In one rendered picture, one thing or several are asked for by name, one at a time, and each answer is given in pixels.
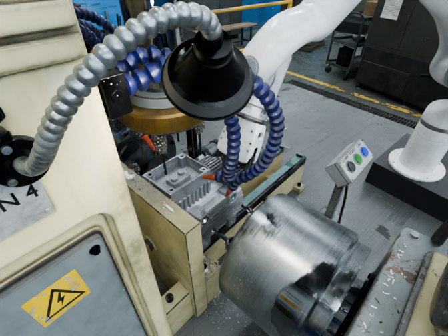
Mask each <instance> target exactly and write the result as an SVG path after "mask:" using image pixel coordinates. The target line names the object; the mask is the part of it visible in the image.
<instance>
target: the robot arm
mask: <svg viewBox="0 0 448 336"><path fill-rule="evenodd" d="M360 1H361V0H303V1H302V2H301V3H300V4H299V5H298V6H296V7H292V8H290V9H286V10H284V11H282V12H280V13H278V14H276V15H275V16H274V17H272V18H271V19H270V20H268V22H266V24H264V26H262V28H260V30H259V31H258V32H257V33H256V34H255V36H254V37H253V38H252V40H250V42H249V43H248V45H247V46H246V48H244V50H243V51H242V53H243V54H244V56H245V57H246V59H247V61H248V63H249V65H250V67H251V70H252V71H253V72H254V73H255V75H258V76H260V77H262V79H263V82H264V83H267V84H268V85H269V86H270V90H272V91H273V92H274V93H275V98H276V97H277V94H278V92H279V89H280V87H281V84H282V82H283V79H284V77H285V74H286V72H287V69H288V67H289V64H290V62H291V59H292V56H291V55H292V54H294V52H296V51H297V50H298V49H300V48H301V47H302V46H304V45H306V44H307V43H310V42H318V41H322V40H324V39H325V38H326V37H327V36H328V35H330V34H331V33H332V32H333V31H334V30H335V28H336V27H337V26H338V25H339V24H340V23H341V22H342V21H343V20H344V18H346V16H348V14H350V12H351V11H352V10H353V9H354V8H355V7H356V6H357V4H358V3H359V2H360ZM419 1H420V2H421V3H422V4H423V5H424V6H425V8H426V9H427V10H428V11H429V12H430V14H431V16H432V17H433V18H434V20H435V24H436V27H437V32H438V35H439V48H438V50H437V52H436V54H435V56H434V58H433V59H432V61H431V63H430V66H429V72H430V74H431V76H432V78H433V79H434V80H435V81H436V82H438V83H440V84H442V85H444V86H446V87H448V0H419ZM236 115H237V116H238V118H239V122H238V124H240V127H241V130H240V133H241V138H240V141H241V145H240V153H239V159H238V164H237V166H236V169H235V170H234V173H235V172H236V171H238V170H240V169H246V170H247V169H249V168H250V167H251V166H252V163H255V162H256V160H257V158H258V156H259V153H260V150H261V146H262V144H263V140H264V136H265V130H266V126H264V125H263V124H264V123H263V122H262V120H263V121H267V120H269V118H268V116H267V112H266V111H265V110H264V107H263V105H262V104H261V103H260V101H259V99H257V98H256V97H255V96H254V93H253V94H252V97H251V99H250V101H249V102H248V104H247V105H246V106H245V108H244V109H243V110H241V111H240V112H239V113H238V114H236ZM227 140H228V139H227V131H226V125H225V126H224V128H223V131H222V133H221V136H220V138H219V141H218V144H217V150H216V153H217V154H218V155H219V156H220V157H221V160H222V166H223V165H224V163H225V160H226V154H227ZM447 151H448V99H440V100H436V101H433V102H432V103H430V104H429V105H428V106H427V108H426V109H425V110H424V112H423V114H422V116H421V118H420V120H419V122H418V124H417V125H416V127H415V129H414V131H413V133H412V134H411V136H410V138H409V140H408V142H407V144H406V146H405V148H400V149H396V150H393V151H392V152H391V153H390V154H389V157H388V160H389V164H390V165H391V166H392V168H394V170H396V171H397V172H398V173H400V174H402V175H403V176H405V177H408V178H410V179H413V180H416V181H421V182H435V181H439V180H441V179H442V178H443V177H444V176H445V172H446V170H445V167H444V165H443V164H442V163H441V162H440V161H441V160H442V158H443V156H444V155H445V154H446V152H447Z"/></svg>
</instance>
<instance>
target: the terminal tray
mask: <svg viewBox="0 0 448 336"><path fill-rule="evenodd" d="M165 163H166V167H167V175H165V174H164V168H163V164H161V165H160V166H158V167H156V168H154V169H152V170H150V171H149V172H147V173H145V174H144V175H143V178H144V179H145V180H146V181H148V182H150V181H151V182H150V184H153V185H152V186H154V187H155V188H156V189H158V190H159V191H160V192H162V193H163V194H164V195H166V196H167V197H169V198H170V199H171V198H172V199H171V200H172V201H173V200H174V201H173V202H176V204H178V206H180V207H181V208H182V209H184V210H187V207H191V204H195V202H196V201H199V198H201V199H202V198H203V196H206V195H207V193H210V190H211V180H210V179H203V178H202V176H203V175H210V174H211V170H210V168H208V167H206V166H204V165H203V164H201V163H200V162H198V161H196V160H194V159H192V158H191V157H189V156H187V155H186V154H184V153H181V154H179V155H177V156H176V157H174V158H172V159H170V160H168V161H166V162H165ZM179 168H180V169H179ZM182 168H183V169H182ZM186 169H187V171H188V173H187V171H186ZM173 171H174V172H173ZM172 172H173V173H172ZM170 174H171V175H170ZM165 176H166V177H165ZM159 178H160V179H159ZM166 185H167V186H166ZM179 185H180V186H179Z"/></svg>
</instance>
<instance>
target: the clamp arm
mask: <svg viewBox="0 0 448 336"><path fill-rule="evenodd" d="M186 137H187V150H188V156H189V157H191V158H192V159H196V158H197V157H198V156H199V155H198V145H197V134H196V132H195V130H194V128H193V129H190V130H188V131H186Z"/></svg>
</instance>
